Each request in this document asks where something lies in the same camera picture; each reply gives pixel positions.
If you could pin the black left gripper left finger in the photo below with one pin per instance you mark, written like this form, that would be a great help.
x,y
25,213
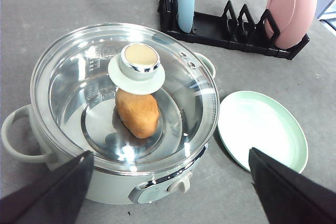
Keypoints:
x,y
55,198

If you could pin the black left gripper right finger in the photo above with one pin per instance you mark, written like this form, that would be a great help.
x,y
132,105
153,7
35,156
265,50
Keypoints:
x,y
288,196

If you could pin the green plate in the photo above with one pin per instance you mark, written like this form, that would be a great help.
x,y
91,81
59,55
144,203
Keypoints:
x,y
249,119

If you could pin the brown potato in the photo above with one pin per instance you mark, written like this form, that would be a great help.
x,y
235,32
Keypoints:
x,y
139,113

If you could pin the glass steamer lid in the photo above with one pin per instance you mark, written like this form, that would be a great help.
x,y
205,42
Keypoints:
x,y
73,90

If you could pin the green electric steamer pot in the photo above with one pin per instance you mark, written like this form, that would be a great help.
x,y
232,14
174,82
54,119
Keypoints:
x,y
23,142

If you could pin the pink plate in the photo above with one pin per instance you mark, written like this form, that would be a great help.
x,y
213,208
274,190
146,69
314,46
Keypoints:
x,y
294,18

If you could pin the black dish rack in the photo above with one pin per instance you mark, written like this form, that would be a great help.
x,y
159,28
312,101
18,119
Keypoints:
x,y
228,32

